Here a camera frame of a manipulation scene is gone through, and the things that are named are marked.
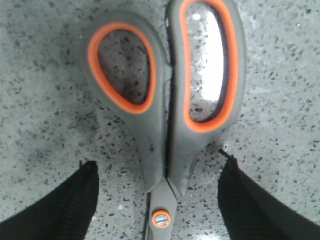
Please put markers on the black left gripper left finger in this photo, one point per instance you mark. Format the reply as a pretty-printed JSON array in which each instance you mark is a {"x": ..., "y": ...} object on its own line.
[{"x": 63, "y": 214}]

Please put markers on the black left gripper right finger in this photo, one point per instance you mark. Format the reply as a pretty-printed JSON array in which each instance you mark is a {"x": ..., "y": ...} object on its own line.
[{"x": 250, "y": 213}]

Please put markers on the grey orange-handled scissors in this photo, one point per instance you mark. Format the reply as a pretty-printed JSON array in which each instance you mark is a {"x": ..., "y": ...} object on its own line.
[{"x": 167, "y": 137}]

